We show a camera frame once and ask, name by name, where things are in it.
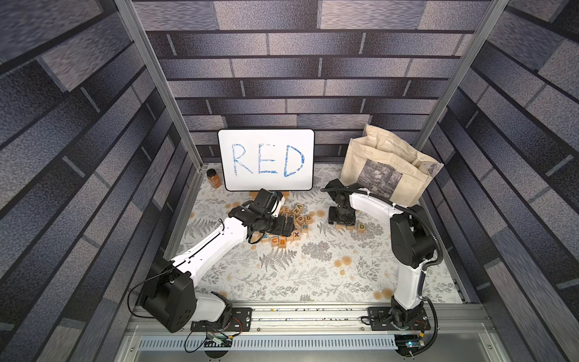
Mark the circuit board left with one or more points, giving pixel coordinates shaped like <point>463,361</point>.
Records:
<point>218,341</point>

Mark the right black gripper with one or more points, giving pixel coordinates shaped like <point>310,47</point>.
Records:
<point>341,213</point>

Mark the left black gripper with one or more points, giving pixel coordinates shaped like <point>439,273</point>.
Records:
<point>280,228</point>

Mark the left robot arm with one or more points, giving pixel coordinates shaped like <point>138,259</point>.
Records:
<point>168,293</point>

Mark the white dry-erase board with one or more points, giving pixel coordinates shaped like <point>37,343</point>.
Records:
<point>271,159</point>

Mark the beige canvas tote bag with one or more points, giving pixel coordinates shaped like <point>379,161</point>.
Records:
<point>388,166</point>

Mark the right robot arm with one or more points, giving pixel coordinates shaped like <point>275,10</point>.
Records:
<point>413,243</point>

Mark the green circuit board right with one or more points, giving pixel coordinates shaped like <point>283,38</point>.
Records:
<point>409,345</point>

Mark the amber spice jar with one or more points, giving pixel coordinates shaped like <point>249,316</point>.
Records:
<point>214,178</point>

